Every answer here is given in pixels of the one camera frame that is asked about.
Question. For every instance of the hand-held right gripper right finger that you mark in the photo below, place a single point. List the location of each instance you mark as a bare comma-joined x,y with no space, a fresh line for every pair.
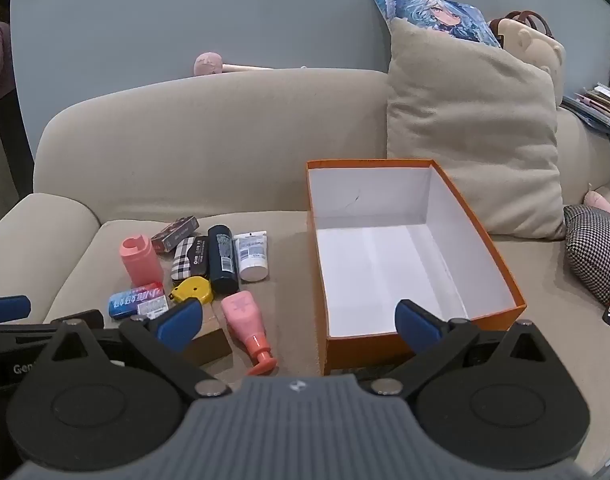
415,325

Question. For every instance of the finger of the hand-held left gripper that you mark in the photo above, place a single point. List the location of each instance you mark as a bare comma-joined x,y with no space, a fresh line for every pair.
82,319
7,307

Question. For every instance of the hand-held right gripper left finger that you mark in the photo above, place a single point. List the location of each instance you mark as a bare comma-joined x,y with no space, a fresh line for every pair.
181,322

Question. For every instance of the brown cardboard box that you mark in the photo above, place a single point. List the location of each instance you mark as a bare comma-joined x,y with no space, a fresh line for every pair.
212,345

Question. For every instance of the plaid and black case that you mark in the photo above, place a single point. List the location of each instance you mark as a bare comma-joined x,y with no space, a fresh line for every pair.
185,260

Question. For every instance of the pink pump bottle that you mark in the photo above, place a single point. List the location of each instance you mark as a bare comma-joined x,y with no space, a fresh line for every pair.
245,320

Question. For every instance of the pink plastic bottle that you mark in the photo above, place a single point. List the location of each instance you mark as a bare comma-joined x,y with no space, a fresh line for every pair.
142,265

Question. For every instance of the orange cardboard box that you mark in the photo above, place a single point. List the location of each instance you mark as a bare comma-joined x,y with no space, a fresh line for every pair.
385,260

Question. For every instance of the dark blue spray can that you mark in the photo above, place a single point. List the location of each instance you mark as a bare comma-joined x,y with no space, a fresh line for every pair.
222,260

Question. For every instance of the white squeeze tube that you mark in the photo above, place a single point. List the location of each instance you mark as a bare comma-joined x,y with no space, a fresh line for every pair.
252,257

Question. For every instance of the yellow tape measure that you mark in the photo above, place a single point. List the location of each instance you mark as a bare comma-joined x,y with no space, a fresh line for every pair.
195,287

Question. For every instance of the blue gum packet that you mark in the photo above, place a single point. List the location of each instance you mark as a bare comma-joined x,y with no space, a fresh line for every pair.
127,302

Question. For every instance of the dark red small box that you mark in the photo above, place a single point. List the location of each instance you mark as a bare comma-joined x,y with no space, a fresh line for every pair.
175,232

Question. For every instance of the houndstooth cushion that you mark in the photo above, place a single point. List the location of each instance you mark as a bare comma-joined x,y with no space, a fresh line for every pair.
595,250

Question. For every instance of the beige cushion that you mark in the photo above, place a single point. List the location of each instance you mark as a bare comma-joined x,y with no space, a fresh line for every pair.
475,135

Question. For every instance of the beige sofa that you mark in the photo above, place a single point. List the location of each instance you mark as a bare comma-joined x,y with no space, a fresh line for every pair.
235,125

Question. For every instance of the pink plush mallet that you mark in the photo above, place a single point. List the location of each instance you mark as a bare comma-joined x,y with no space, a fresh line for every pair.
207,64

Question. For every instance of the stack of books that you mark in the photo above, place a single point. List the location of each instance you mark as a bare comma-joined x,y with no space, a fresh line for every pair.
600,102

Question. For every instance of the beige bear-shaped bag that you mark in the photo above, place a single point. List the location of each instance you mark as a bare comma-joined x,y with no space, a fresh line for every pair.
535,45

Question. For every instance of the anime print pillow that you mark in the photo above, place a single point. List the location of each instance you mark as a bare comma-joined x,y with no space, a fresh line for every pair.
435,10

